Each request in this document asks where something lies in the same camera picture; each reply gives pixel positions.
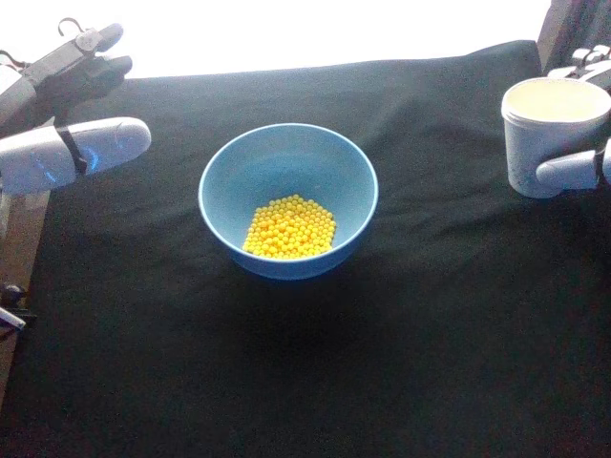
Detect white backdrop sheet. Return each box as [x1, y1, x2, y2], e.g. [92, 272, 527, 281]
[0, 0, 555, 81]

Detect black table cloth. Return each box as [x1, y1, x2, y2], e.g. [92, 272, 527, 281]
[0, 40, 611, 458]

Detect yellow small balls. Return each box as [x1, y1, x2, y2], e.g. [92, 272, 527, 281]
[241, 193, 338, 261]

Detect blue bowl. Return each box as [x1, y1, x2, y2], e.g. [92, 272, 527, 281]
[198, 122, 381, 281]

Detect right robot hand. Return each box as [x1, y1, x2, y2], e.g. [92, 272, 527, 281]
[535, 45, 611, 193]

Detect dark backdrop frame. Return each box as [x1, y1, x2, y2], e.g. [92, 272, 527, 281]
[536, 0, 611, 76]

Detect white paper cup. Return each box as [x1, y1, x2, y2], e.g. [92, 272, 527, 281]
[500, 77, 611, 199]

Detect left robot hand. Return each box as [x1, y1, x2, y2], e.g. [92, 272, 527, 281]
[0, 17, 153, 198]

